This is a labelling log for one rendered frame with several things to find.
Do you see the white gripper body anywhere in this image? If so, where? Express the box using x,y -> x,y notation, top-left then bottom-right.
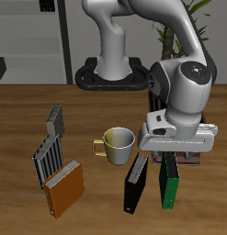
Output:
137,121 -> 220,153

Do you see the green book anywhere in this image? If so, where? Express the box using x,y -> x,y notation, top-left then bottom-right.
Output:
158,151 -> 181,210

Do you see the dark brown desk caddy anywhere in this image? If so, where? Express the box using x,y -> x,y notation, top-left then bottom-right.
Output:
147,91 -> 209,167

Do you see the orange book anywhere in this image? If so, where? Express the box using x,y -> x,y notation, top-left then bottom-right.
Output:
42,157 -> 86,219

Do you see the grey book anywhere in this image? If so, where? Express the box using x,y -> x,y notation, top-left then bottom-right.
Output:
45,105 -> 66,140

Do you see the black and white striped book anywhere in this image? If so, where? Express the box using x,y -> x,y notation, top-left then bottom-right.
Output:
31,133 -> 64,190

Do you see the yellow and white mug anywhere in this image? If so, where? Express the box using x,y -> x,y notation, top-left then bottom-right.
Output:
92,126 -> 137,166

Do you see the green pot plant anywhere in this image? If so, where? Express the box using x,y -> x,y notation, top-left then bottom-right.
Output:
153,0 -> 214,61

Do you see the grey shelf unit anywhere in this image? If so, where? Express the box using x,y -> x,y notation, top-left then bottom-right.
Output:
0,0 -> 74,85

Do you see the flat black base plate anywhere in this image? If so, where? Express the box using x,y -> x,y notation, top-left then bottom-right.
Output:
74,56 -> 151,92

